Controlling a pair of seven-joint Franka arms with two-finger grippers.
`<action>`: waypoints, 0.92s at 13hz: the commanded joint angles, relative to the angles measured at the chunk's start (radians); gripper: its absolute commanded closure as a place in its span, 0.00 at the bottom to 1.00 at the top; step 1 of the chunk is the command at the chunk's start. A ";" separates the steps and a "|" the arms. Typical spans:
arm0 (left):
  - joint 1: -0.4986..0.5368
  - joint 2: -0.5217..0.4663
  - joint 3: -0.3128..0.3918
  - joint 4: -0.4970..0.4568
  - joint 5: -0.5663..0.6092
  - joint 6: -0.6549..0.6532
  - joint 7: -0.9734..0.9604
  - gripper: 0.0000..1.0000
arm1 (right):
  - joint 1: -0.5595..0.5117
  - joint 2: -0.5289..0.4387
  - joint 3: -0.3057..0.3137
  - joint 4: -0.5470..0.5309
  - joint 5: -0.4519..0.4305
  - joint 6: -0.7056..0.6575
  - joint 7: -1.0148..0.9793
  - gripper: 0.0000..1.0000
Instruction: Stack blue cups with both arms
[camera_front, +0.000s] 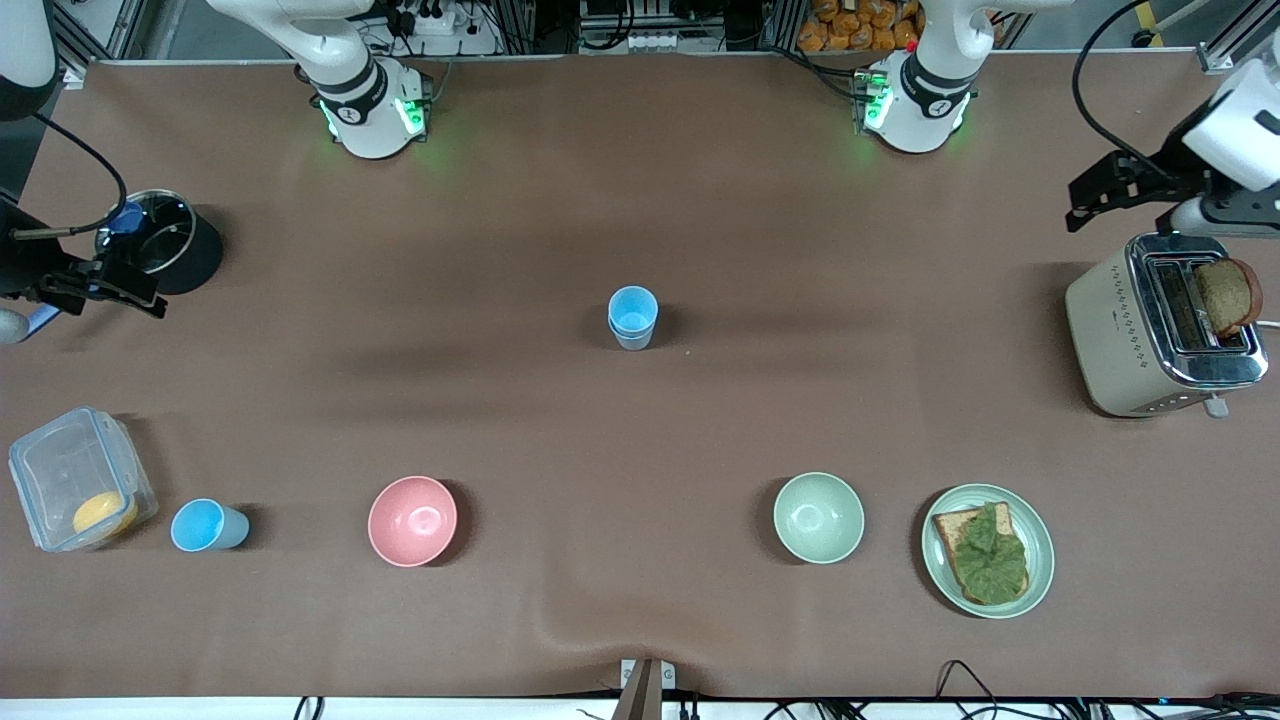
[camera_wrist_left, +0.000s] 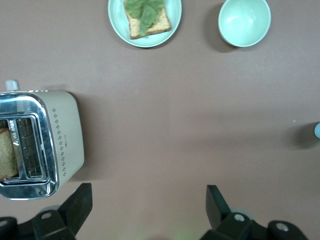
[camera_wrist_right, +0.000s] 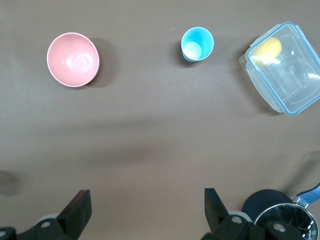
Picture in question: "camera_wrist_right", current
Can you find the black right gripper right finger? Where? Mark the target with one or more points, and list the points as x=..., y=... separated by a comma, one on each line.
x=218, y=222

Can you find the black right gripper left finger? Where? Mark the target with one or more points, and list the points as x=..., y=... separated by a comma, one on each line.
x=72, y=217

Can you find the brown table cover sheet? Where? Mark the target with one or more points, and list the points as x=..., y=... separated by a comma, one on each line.
x=150, y=125

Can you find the pink bowl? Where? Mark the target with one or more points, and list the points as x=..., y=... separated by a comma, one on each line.
x=72, y=60

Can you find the clear plastic lidded container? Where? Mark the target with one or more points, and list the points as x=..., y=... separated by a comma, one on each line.
x=295, y=82

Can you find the yellow round food piece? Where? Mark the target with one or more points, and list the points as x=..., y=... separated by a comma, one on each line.
x=268, y=48

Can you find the blue plastic cup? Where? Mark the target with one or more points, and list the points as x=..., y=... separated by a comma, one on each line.
x=200, y=40

